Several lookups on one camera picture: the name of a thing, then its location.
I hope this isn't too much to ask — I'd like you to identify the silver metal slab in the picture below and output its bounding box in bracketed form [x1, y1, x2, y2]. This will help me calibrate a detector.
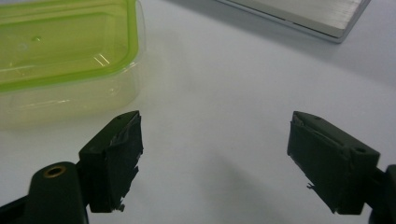
[214, 0, 372, 44]

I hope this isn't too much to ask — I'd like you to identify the clear plastic container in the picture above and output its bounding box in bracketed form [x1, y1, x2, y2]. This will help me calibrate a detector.
[0, 0, 147, 130]

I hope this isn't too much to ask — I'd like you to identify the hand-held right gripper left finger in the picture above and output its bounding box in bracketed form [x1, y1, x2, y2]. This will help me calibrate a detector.
[78, 110, 145, 214]

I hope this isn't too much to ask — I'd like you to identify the green container lid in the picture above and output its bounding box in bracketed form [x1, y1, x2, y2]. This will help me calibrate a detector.
[0, 0, 140, 93]

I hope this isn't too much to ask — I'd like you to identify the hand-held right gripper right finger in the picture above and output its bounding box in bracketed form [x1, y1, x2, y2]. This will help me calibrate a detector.
[287, 110, 381, 216]

